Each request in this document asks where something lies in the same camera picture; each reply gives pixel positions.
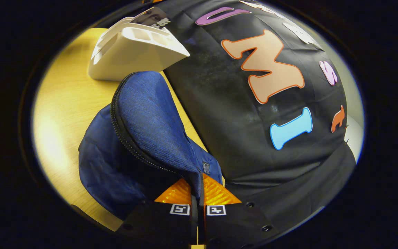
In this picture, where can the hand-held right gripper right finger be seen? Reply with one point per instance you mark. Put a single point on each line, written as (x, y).
(233, 224)

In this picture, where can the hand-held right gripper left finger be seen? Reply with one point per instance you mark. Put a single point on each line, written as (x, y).
(161, 224)

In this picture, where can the blue fabric schoolbag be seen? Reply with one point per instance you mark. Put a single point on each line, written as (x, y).
(143, 110)

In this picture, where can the white plastic bookshelf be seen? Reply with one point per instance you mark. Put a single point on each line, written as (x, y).
(133, 58)

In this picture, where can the dark cover book with face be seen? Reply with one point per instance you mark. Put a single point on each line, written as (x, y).
(150, 16)

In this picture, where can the black backdrop cloth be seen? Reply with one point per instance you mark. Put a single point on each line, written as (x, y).
(219, 103)

